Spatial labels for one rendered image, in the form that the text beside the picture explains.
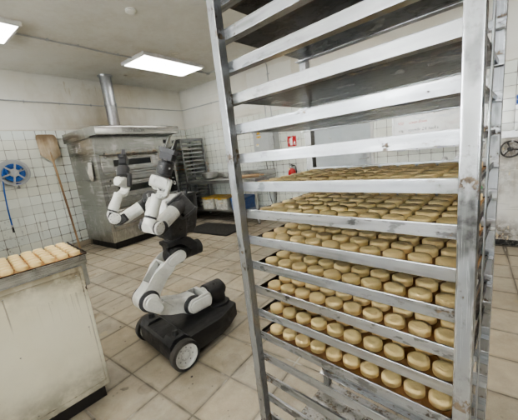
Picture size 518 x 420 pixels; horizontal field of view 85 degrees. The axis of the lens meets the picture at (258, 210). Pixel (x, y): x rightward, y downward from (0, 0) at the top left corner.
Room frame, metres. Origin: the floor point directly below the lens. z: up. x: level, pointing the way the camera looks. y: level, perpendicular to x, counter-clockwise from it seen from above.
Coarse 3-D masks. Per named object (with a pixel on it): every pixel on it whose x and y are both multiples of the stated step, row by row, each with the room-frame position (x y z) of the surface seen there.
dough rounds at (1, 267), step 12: (24, 252) 1.58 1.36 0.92; (36, 252) 1.56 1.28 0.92; (48, 252) 1.59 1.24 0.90; (60, 252) 1.49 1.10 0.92; (72, 252) 1.47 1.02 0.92; (0, 264) 1.40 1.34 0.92; (12, 264) 1.40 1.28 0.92; (24, 264) 1.35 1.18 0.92; (36, 264) 1.35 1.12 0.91; (0, 276) 1.27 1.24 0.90
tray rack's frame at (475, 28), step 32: (480, 0) 0.48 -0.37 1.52; (480, 32) 0.48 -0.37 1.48; (480, 64) 0.48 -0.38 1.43; (480, 96) 0.48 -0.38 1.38; (480, 128) 0.48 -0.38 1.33; (480, 160) 0.48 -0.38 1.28; (480, 288) 0.64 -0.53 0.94; (480, 320) 0.65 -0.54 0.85; (320, 416) 1.06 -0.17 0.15; (352, 416) 1.05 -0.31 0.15; (480, 416) 0.81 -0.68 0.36
